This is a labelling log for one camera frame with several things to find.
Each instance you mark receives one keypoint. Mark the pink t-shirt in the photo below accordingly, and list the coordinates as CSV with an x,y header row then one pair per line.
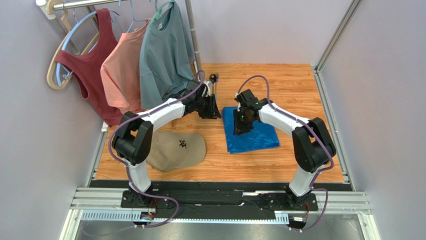
x,y
120,73

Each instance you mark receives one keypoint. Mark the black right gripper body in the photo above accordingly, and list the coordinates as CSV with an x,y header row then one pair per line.
x,y
242,116

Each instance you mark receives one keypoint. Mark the beige baseball cap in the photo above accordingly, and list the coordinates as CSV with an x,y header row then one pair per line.
x,y
170,150

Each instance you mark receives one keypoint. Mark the aluminium frame rail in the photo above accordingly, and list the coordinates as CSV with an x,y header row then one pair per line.
x,y
96,213

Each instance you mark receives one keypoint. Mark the maroon tank top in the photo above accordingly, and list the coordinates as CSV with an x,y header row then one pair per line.
x,y
86,69

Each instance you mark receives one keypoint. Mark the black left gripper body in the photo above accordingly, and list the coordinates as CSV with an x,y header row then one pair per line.
x,y
206,107

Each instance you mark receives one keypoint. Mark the wooden clothes hanger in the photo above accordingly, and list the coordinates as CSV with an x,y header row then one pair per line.
x,y
57,12

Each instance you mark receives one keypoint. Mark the blue cloth napkin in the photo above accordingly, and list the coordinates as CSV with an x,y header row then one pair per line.
x,y
262,137

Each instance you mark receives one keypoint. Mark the teal clothes hanger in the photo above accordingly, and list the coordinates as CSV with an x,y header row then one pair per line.
x,y
159,10

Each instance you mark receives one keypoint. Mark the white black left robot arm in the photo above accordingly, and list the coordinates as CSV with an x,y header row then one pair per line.
x,y
133,137

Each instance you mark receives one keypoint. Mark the black spoon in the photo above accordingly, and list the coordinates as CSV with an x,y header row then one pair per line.
x,y
214,78

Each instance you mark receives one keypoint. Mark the teal t-shirt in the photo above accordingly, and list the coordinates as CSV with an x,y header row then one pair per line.
x,y
166,57

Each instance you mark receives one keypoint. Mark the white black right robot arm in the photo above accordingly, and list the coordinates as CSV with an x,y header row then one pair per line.
x,y
312,143

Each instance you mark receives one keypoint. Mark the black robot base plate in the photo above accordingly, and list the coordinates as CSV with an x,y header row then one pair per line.
x,y
274,201

